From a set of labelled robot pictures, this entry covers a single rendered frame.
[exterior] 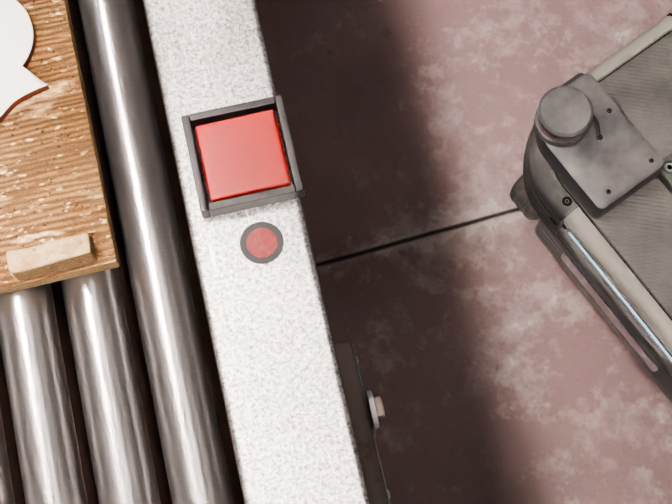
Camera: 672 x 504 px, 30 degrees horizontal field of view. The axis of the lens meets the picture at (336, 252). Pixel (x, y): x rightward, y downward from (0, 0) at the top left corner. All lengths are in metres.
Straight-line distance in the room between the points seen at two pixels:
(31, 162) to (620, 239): 0.91
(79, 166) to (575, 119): 0.82
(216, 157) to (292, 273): 0.10
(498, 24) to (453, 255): 0.38
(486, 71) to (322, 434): 1.16
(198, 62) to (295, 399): 0.27
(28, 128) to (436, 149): 1.05
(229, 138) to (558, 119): 0.74
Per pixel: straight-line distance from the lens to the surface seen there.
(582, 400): 1.84
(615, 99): 1.71
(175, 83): 0.96
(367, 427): 0.97
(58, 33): 0.97
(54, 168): 0.93
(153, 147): 0.94
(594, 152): 1.63
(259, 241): 0.91
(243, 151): 0.92
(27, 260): 0.88
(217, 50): 0.97
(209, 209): 0.90
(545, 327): 1.85
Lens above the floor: 1.79
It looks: 75 degrees down
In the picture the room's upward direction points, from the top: 3 degrees counter-clockwise
